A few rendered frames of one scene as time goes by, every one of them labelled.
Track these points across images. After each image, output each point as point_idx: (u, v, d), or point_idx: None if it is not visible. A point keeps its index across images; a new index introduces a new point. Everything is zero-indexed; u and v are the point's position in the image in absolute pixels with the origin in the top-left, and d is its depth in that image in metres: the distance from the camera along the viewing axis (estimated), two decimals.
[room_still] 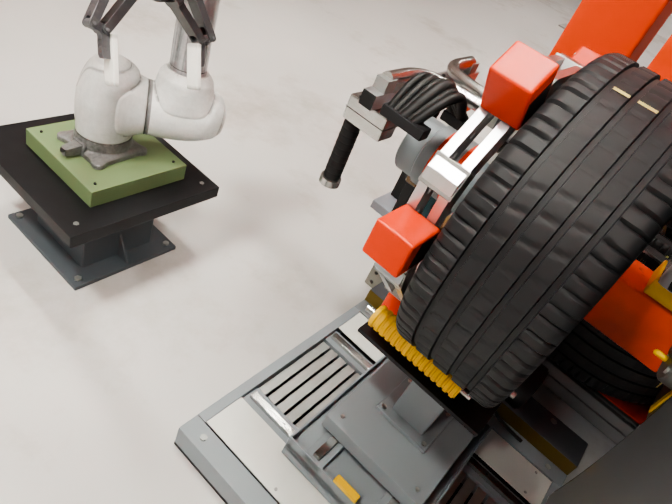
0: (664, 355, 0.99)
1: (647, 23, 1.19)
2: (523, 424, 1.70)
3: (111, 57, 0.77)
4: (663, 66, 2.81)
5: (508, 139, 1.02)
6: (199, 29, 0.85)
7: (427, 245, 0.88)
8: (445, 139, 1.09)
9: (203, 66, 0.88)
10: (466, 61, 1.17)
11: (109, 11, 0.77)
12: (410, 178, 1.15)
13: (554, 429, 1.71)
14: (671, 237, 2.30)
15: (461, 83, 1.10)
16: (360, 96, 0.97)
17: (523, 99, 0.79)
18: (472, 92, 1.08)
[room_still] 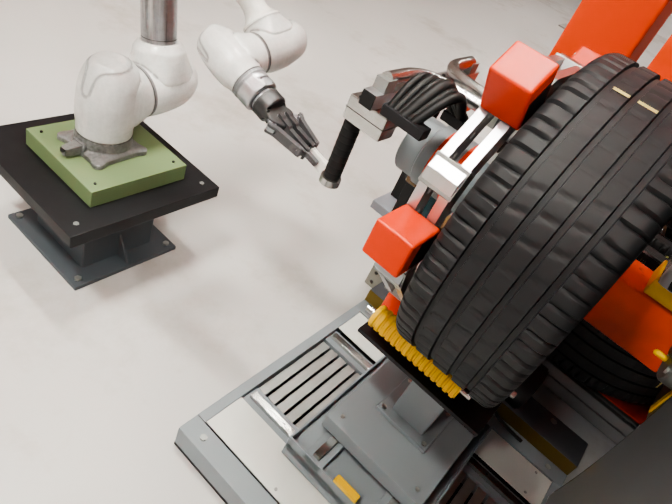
0: (664, 355, 0.99)
1: (647, 23, 1.19)
2: (523, 424, 1.70)
3: (319, 160, 1.26)
4: (663, 66, 2.81)
5: (508, 139, 1.02)
6: (311, 139, 1.28)
7: (427, 245, 0.88)
8: (445, 139, 1.09)
9: (325, 158, 1.28)
10: (466, 61, 1.17)
11: None
12: (410, 178, 1.15)
13: (554, 429, 1.71)
14: (671, 237, 2.30)
15: (461, 83, 1.10)
16: (360, 96, 0.97)
17: (523, 99, 0.79)
18: (472, 92, 1.08)
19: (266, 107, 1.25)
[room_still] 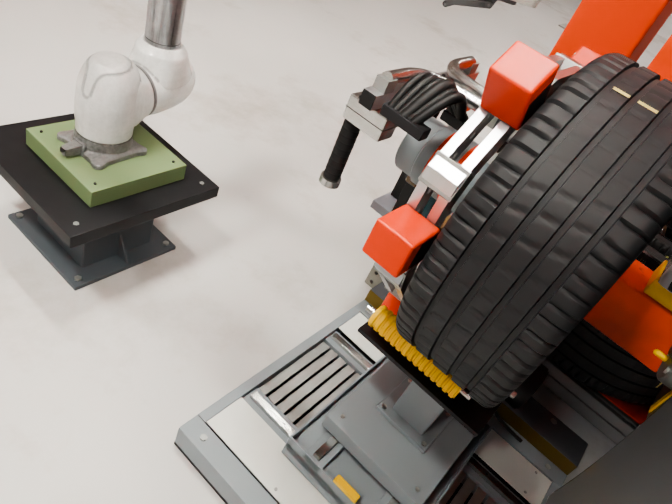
0: (664, 355, 0.99)
1: (647, 23, 1.19)
2: (523, 424, 1.70)
3: None
4: (663, 66, 2.81)
5: (508, 139, 1.02)
6: None
7: (427, 245, 0.88)
8: (445, 139, 1.09)
9: None
10: (466, 61, 1.17)
11: None
12: (410, 178, 1.15)
13: (554, 429, 1.71)
14: (671, 237, 2.30)
15: (461, 83, 1.10)
16: (360, 96, 0.97)
17: (523, 99, 0.79)
18: (472, 92, 1.08)
19: None
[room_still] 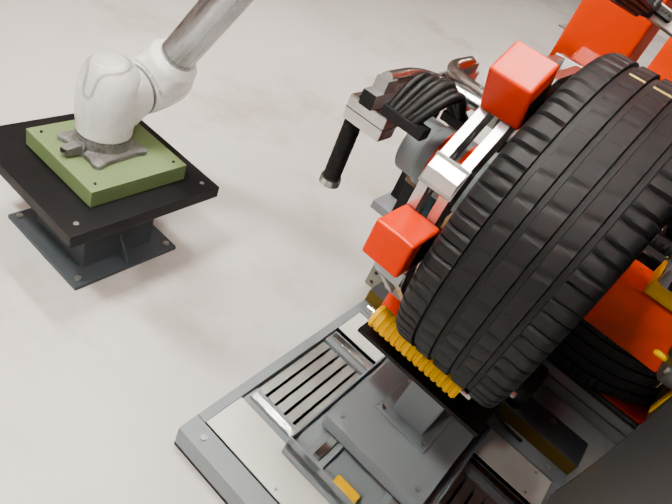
0: (664, 355, 0.99)
1: (647, 23, 1.19)
2: (523, 424, 1.70)
3: (660, 25, 0.99)
4: (663, 66, 2.81)
5: (508, 139, 1.02)
6: (642, 6, 0.96)
7: (427, 245, 0.88)
8: (445, 139, 1.09)
9: (669, 22, 0.96)
10: (466, 61, 1.17)
11: None
12: (410, 178, 1.15)
13: (554, 429, 1.71)
14: (671, 237, 2.30)
15: (461, 83, 1.10)
16: (360, 96, 0.97)
17: (523, 99, 0.79)
18: (472, 92, 1.08)
19: None
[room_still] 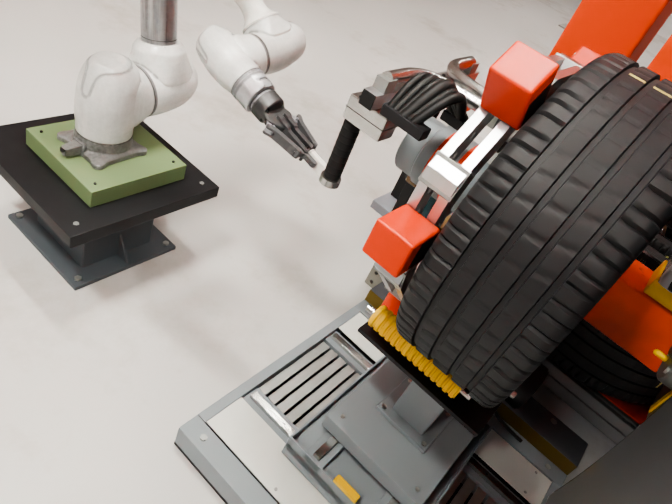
0: (664, 355, 0.99)
1: (647, 23, 1.19)
2: (523, 424, 1.70)
3: (317, 161, 1.27)
4: (663, 66, 2.81)
5: (508, 139, 1.02)
6: (309, 141, 1.29)
7: (427, 245, 0.88)
8: (445, 139, 1.09)
9: (323, 160, 1.29)
10: (466, 61, 1.17)
11: None
12: (410, 178, 1.15)
13: (554, 429, 1.71)
14: (671, 237, 2.30)
15: (461, 83, 1.10)
16: (360, 96, 0.97)
17: (523, 99, 0.79)
18: (472, 92, 1.08)
19: (265, 109, 1.26)
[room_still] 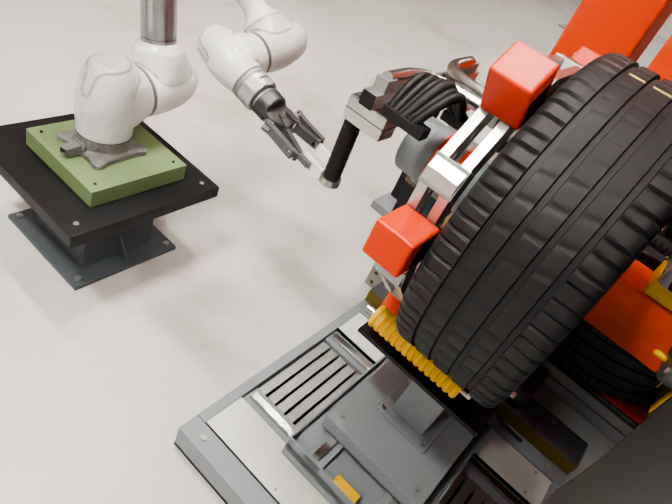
0: (664, 355, 0.99)
1: (647, 23, 1.19)
2: (523, 424, 1.70)
3: (311, 161, 1.24)
4: (663, 66, 2.81)
5: (508, 139, 1.02)
6: (315, 136, 1.30)
7: (427, 245, 0.88)
8: (445, 139, 1.09)
9: (330, 154, 1.30)
10: (466, 61, 1.17)
11: None
12: (410, 178, 1.15)
13: (554, 429, 1.71)
14: (671, 237, 2.30)
15: (461, 83, 1.10)
16: (360, 96, 0.97)
17: (523, 99, 0.79)
18: (472, 92, 1.08)
19: (266, 107, 1.25)
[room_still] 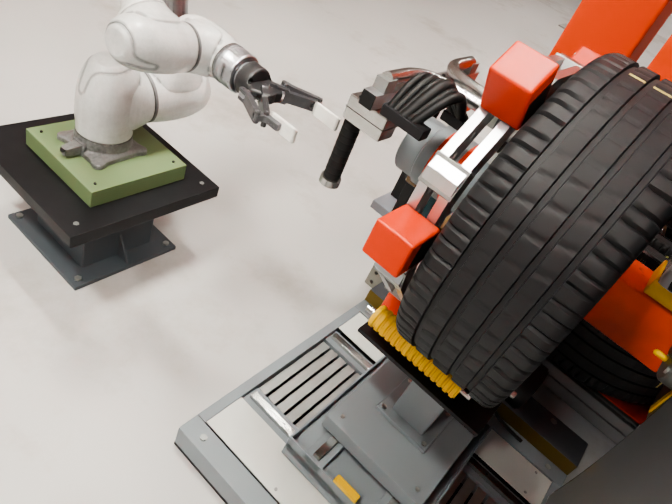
0: (664, 355, 0.99)
1: (647, 23, 1.19)
2: (523, 424, 1.70)
3: (324, 119, 1.18)
4: (663, 66, 2.81)
5: (508, 139, 1.02)
6: None
7: (427, 245, 0.88)
8: (445, 139, 1.09)
9: (276, 131, 1.07)
10: (466, 61, 1.17)
11: (304, 98, 1.18)
12: (410, 178, 1.15)
13: (554, 429, 1.71)
14: (671, 237, 2.30)
15: (461, 83, 1.10)
16: (360, 96, 0.97)
17: (523, 99, 0.79)
18: (472, 92, 1.08)
19: None
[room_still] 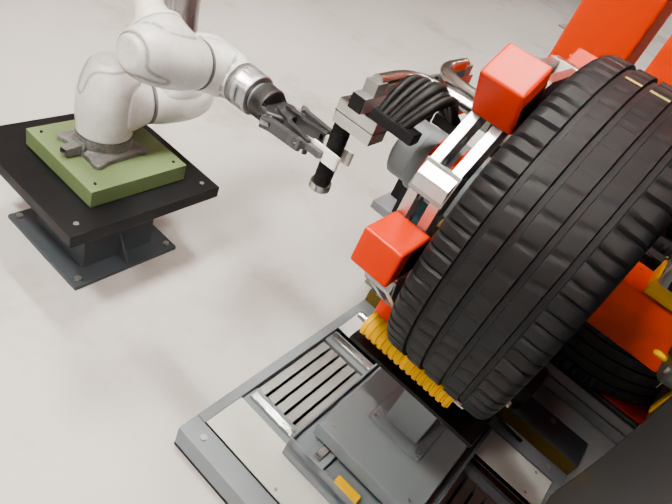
0: (664, 355, 0.99)
1: (647, 23, 1.19)
2: (523, 424, 1.70)
3: None
4: (663, 66, 2.81)
5: (502, 143, 1.00)
6: None
7: (417, 253, 0.85)
8: (437, 143, 1.06)
9: (318, 158, 1.04)
10: (460, 63, 1.15)
11: (317, 128, 1.10)
12: (402, 183, 1.13)
13: (554, 429, 1.71)
14: (671, 237, 2.30)
15: (454, 86, 1.07)
16: (349, 99, 0.94)
17: (515, 103, 0.76)
18: (465, 95, 1.06)
19: None
